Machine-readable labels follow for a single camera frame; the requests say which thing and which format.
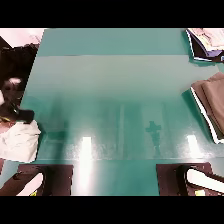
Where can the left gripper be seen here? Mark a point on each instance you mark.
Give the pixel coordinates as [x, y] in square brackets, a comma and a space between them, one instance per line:
[26, 115]

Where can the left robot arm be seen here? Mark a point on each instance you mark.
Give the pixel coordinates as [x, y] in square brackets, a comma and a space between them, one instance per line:
[13, 68]

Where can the brown garment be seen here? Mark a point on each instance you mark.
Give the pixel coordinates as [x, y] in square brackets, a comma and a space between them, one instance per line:
[213, 96]

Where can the heap of clothes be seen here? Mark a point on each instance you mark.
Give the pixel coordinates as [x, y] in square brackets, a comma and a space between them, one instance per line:
[206, 41]

